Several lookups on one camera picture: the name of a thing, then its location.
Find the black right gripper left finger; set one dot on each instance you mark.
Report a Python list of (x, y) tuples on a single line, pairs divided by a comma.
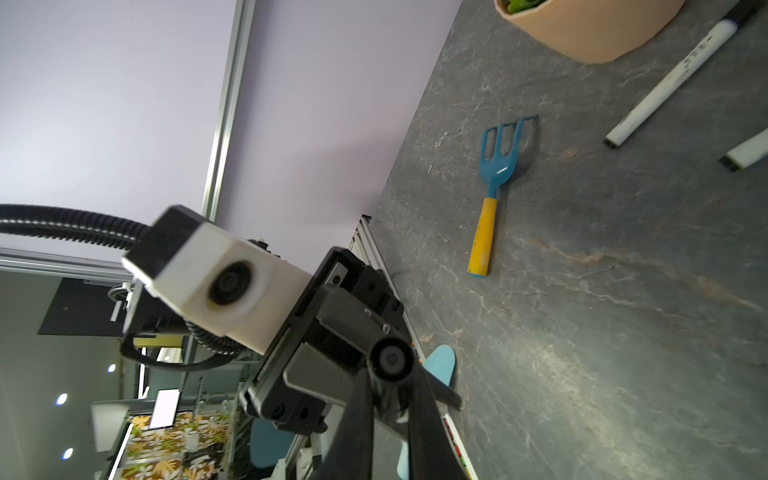
[(351, 452)]

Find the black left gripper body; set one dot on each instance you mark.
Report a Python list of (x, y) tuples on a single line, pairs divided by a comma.
[(266, 396)]

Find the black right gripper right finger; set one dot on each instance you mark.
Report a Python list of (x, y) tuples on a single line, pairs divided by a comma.
[(431, 454)]

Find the white marker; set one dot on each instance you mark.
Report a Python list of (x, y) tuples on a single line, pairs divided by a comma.
[(737, 17), (391, 360), (746, 153)]

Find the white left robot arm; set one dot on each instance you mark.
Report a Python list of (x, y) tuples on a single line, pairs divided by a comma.
[(308, 371)]

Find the green artificial plant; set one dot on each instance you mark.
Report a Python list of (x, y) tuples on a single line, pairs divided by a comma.
[(514, 7)]

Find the beige faceted plant pot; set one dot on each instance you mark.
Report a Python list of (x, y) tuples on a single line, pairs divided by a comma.
[(593, 32)]

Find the teal fork yellow handle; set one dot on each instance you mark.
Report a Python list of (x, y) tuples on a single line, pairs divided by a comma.
[(496, 169)]

